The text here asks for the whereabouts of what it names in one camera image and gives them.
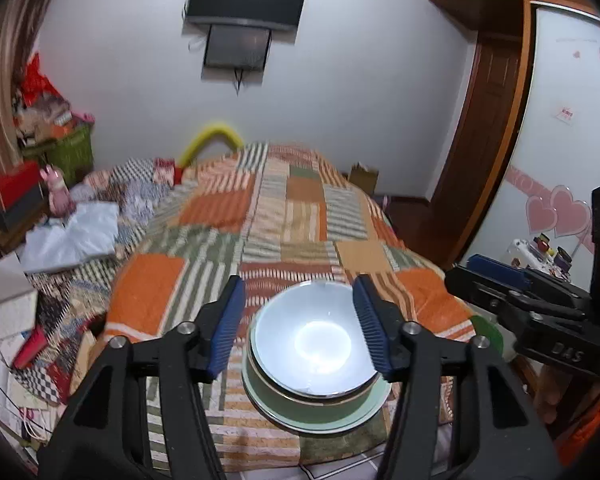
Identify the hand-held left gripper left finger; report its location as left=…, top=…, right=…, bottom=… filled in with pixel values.
left=37, top=275, right=246, bottom=480

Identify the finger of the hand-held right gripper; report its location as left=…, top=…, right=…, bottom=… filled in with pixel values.
left=444, top=265, right=586, bottom=341
left=466, top=254, right=593, bottom=311

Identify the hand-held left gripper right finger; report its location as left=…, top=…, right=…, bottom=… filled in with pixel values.
left=352, top=273, right=566, bottom=480

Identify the white bowl with spotted outside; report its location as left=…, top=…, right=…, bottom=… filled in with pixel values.
left=254, top=282, right=378, bottom=401

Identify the green bowl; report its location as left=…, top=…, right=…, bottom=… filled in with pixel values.
left=241, top=355, right=392, bottom=435

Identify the person's right hand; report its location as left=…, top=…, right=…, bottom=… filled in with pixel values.
left=534, top=362, right=565, bottom=426

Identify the white wardrobe door with hearts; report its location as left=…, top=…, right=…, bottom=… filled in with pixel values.
left=452, top=2, right=600, bottom=271

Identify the brown wooden door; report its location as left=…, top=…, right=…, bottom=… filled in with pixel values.
left=430, top=32, right=528, bottom=271

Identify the striped patchwork blanket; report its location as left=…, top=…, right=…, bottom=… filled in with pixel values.
left=100, top=141, right=481, bottom=473

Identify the brown cardboard box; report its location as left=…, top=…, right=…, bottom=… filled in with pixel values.
left=348, top=162, right=380, bottom=195

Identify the checkered patchwork quilt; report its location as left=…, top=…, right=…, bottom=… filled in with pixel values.
left=0, top=157, right=201, bottom=411

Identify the white cloth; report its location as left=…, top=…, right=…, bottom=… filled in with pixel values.
left=20, top=202, right=121, bottom=275

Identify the red booklet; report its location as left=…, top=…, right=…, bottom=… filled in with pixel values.
left=12, top=327, right=48, bottom=369

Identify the yellow foam tube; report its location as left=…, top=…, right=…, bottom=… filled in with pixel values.
left=176, top=120, right=245, bottom=171

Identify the white notebook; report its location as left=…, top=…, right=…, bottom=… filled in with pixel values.
left=0, top=292, right=38, bottom=343

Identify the pink rabbit toy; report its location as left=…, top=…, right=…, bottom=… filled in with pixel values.
left=40, top=164, right=78, bottom=217

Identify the white paper sheet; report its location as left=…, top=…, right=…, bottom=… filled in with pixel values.
left=0, top=252, right=36, bottom=306

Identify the green storage box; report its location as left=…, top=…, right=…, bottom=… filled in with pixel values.
left=22, top=122, right=95, bottom=186

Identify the dark grey box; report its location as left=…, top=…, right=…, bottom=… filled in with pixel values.
left=0, top=190, right=51, bottom=233

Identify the red box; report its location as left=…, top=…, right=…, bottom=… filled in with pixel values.
left=0, top=161, right=48, bottom=208

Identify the red plastic bag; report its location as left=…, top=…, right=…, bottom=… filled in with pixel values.
left=20, top=52, right=63, bottom=106

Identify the striped brown curtain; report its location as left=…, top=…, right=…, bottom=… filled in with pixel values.
left=0, top=0, right=63, bottom=196

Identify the small black wall monitor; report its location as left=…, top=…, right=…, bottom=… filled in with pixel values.
left=202, top=24, right=273, bottom=71

